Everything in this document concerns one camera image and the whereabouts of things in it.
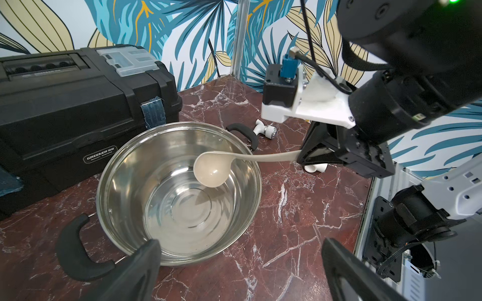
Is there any white pvc pipe fitting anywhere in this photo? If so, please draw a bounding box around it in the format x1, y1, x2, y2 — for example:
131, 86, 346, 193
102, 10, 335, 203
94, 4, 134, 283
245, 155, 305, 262
304, 164, 328, 173

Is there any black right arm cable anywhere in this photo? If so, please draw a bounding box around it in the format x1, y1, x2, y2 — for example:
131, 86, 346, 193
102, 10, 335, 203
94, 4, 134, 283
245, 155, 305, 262
299, 0, 392, 95

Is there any beige plastic ladle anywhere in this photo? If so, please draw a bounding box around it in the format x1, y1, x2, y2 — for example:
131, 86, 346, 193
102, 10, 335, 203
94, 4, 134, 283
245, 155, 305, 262
193, 150, 301, 188

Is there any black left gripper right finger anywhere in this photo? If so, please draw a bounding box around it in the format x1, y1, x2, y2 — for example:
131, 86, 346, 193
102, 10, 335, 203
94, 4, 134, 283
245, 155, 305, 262
322, 238, 405, 300

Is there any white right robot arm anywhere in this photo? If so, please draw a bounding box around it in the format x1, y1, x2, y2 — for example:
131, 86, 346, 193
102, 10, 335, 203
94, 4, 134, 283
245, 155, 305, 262
298, 1, 481, 270

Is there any white plastic faucet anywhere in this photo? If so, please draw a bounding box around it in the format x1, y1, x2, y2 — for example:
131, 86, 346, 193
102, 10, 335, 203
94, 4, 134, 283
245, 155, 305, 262
253, 119, 277, 140

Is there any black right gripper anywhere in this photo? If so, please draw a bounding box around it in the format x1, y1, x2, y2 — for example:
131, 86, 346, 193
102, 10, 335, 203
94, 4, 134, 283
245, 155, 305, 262
297, 122, 395, 178

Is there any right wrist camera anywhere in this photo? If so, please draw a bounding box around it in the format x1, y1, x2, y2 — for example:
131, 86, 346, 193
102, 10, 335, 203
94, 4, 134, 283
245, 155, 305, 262
262, 47, 356, 129

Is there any stainless steel pot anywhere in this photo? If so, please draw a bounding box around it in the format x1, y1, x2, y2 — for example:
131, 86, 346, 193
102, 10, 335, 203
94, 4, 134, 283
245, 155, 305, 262
56, 121, 264, 282

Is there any aluminium right corner post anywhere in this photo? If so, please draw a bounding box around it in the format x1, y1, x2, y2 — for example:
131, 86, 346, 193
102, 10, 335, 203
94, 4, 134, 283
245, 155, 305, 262
230, 0, 250, 80

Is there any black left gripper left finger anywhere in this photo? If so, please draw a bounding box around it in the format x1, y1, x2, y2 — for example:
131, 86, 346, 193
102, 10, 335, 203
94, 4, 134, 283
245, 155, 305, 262
80, 240, 161, 300

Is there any black plastic toolbox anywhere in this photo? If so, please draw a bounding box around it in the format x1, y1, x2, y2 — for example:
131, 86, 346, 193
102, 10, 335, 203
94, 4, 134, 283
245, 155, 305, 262
1, 45, 183, 219

